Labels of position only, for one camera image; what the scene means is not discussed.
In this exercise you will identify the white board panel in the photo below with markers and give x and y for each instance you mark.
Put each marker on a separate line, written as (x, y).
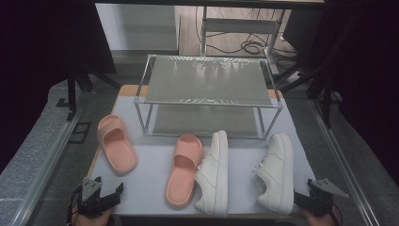
(138, 26)

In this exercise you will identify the pink rubber slipper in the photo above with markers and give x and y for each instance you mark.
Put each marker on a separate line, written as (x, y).
(183, 175)
(117, 150)

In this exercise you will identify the black metal stand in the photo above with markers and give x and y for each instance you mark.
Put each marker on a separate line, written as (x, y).
(326, 94)

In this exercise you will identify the person's left hand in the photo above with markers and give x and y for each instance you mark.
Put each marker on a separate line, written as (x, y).
(94, 220)

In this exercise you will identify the white sneaker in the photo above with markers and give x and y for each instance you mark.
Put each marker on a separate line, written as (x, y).
(213, 175)
(277, 175)

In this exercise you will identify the metal two-tier shoe rack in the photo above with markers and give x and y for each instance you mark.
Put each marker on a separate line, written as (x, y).
(207, 81)

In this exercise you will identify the person's right hand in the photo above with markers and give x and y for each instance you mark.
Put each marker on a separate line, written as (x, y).
(320, 220)

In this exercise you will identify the white power strip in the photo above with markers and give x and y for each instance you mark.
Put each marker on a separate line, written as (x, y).
(295, 76)

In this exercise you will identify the black monitor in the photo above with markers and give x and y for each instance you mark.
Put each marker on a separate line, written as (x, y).
(301, 29)

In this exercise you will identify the aluminium rail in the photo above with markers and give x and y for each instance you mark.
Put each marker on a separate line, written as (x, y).
(47, 169)
(343, 163)

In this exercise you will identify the metal frame stand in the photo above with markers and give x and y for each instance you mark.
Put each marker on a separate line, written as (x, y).
(240, 25)

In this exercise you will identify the black tripod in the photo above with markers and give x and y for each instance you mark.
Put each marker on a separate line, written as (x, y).
(72, 91)

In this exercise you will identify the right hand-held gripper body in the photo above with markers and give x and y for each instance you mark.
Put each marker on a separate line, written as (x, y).
(321, 202)

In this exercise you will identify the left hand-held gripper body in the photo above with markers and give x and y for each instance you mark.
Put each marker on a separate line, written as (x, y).
(91, 201)

